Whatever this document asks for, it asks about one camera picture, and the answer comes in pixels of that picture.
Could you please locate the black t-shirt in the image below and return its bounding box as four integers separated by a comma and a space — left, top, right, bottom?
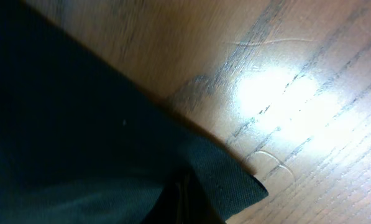
0, 1, 268, 223

